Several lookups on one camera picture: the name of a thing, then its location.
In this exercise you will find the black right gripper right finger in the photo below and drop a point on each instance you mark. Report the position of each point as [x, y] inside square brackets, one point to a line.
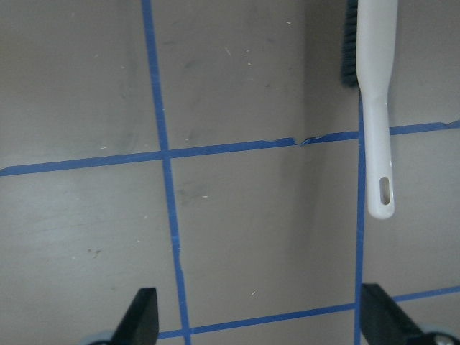
[382, 321]

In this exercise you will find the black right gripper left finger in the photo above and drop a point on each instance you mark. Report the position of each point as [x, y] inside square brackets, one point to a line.
[140, 324]

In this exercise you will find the white hand brush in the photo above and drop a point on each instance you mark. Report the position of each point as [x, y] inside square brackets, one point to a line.
[368, 53]

